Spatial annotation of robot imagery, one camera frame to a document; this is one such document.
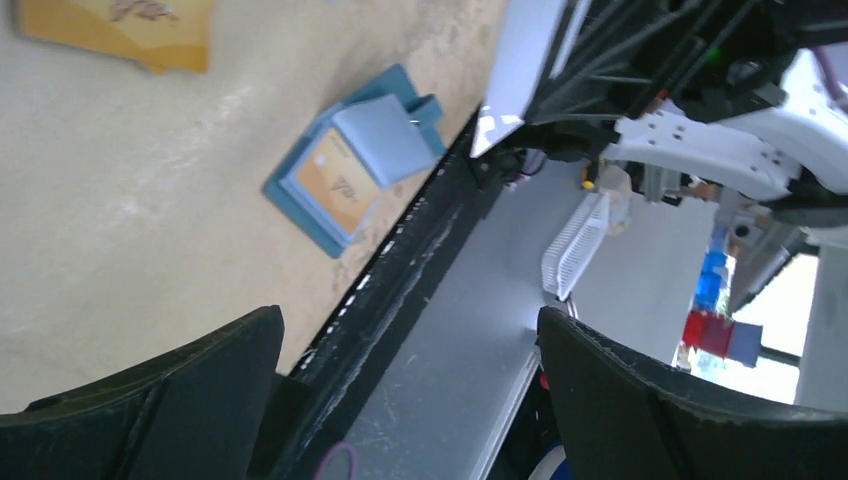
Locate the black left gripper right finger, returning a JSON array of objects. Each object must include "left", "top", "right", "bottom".
[{"left": 537, "top": 306, "right": 847, "bottom": 479}]

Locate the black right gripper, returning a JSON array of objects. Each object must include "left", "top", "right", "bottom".
[{"left": 529, "top": 1, "right": 815, "bottom": 126}]

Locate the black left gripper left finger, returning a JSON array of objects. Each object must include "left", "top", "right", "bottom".
[{"left": 1, "top": 306, "right": 284, "bottom": 479}]

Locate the blue leather card holder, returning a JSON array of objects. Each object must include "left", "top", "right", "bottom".
[{"left": 262, "top": 64, "right": 447, "bottom": 258}]

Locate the single orange credit card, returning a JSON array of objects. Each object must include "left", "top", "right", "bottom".
[{"left": 294, "top": 127, "right": 381, "bottom": 239}]

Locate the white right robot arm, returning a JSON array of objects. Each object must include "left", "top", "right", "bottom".
[{"left": 523, "top": 1, "right": 847, "bottom": 229}]

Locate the white plastic basket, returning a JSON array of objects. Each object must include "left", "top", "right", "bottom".
[{"left": 541, "top": 193, "right": 610, "bottom": 301}]

